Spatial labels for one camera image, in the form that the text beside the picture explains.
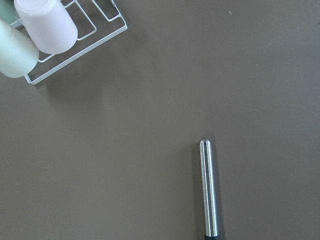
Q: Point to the steel muddler black tip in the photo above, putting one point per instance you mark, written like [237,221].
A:
[210,207]

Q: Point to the pink cup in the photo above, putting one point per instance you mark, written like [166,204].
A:
[48,24]

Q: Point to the white wire cup rack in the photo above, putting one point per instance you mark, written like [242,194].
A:
[91,18]

